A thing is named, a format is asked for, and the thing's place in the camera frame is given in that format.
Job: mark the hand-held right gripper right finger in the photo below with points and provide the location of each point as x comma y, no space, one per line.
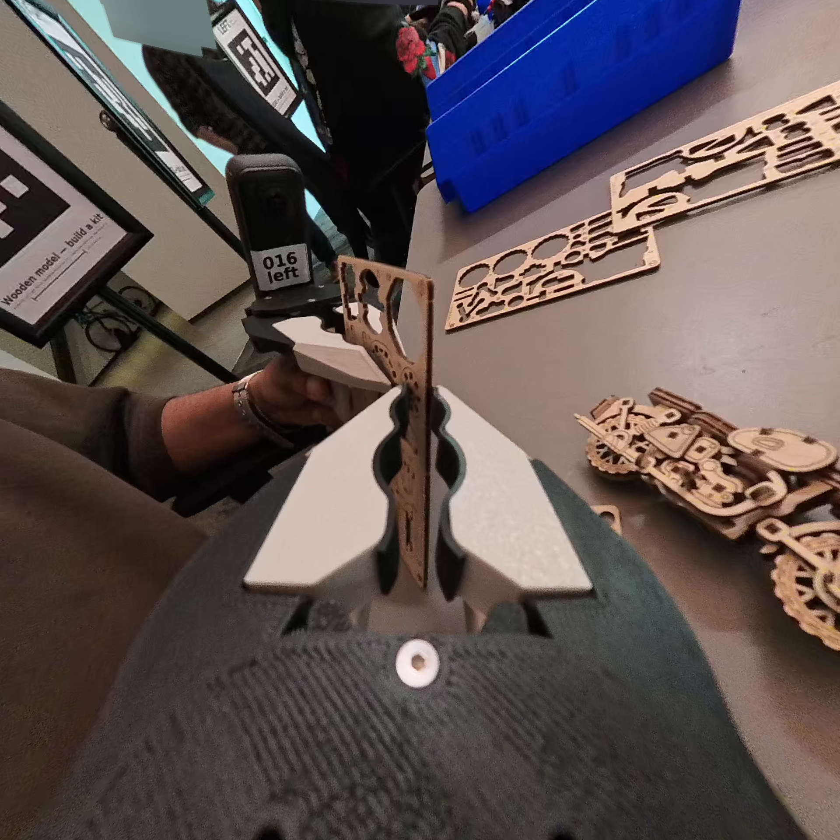
518,525

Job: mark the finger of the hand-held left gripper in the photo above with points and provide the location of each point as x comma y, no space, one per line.
374,321
334,354

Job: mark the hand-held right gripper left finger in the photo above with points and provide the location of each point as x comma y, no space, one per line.
328,518

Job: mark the wooden sheet with uncut gears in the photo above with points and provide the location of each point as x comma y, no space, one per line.
413,426

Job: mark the grey desk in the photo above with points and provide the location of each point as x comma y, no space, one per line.
558,367

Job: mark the person's left hand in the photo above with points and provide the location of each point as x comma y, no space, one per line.
295,400

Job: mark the small wooden tab with hole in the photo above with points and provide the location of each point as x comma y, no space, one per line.
597,510

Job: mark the framed marker sign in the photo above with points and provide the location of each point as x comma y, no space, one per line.
256,59
52,262
131,131

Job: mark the black easel stand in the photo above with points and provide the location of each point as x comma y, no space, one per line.
167,336

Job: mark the wooden motorcycle model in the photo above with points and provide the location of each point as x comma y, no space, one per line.
689,459

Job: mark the blue plastic bin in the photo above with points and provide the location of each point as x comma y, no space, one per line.
558,131

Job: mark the person's brown sweater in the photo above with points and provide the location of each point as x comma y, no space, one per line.
79,623

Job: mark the wooden sheet, row of circles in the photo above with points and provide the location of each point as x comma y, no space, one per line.
652,256

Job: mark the wooden sheet with long cutouts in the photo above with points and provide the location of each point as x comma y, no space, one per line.
722,188

